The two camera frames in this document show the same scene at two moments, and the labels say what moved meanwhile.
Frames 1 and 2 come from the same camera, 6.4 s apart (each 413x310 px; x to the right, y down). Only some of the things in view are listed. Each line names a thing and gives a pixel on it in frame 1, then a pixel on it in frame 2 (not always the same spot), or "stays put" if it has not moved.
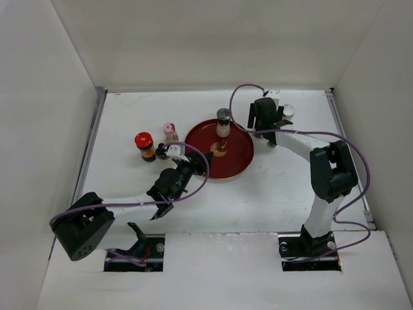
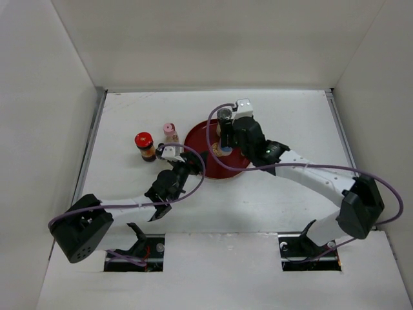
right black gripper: [251, 116] to [225, 141]
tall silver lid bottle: [288, 112] to [226, 150]
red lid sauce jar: [144, 141] stays put
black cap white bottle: [161, 152] stays put
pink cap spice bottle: [170, 135] stays put
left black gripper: [198, 163] stays put
